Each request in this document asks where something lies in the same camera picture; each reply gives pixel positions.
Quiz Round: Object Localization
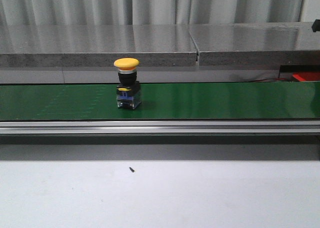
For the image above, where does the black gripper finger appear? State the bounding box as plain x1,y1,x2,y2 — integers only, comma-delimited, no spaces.
311,19,320,32

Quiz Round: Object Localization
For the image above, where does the red plastic bin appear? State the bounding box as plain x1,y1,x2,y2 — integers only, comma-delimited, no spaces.
292,72,320,82

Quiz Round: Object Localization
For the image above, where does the right grey stone slab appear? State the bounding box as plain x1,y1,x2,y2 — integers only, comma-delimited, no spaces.
189,22,320,66

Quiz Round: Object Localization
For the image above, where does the grey stone slab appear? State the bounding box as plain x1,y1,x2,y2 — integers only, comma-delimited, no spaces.
0,25,198,68
189,22,320,66

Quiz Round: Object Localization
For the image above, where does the green conveyor belt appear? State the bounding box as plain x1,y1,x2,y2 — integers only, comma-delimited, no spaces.
0,82,320,121

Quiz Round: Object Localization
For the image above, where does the left grey stone slab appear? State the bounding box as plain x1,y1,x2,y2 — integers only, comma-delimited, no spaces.
0,25,198,68

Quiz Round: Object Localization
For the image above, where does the grey pleated curtain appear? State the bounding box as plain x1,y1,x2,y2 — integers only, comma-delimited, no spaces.
0,0,320,25

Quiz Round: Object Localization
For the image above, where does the red and black cable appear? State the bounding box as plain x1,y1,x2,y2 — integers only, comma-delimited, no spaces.
249,77,288,83

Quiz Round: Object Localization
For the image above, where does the aluminium conveyor side rail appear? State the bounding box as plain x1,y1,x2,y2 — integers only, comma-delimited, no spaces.
0,119,320,135

